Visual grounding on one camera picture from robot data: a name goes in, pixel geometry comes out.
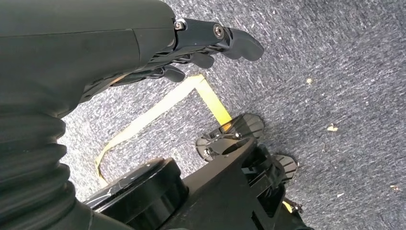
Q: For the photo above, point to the yellow floor tape outline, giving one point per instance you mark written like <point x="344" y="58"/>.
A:
<point x="209" y="98"/>

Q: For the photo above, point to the black caster wheel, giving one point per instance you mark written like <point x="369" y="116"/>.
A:
<point x="287" y="165"/>
<point x="250" y="125"/>

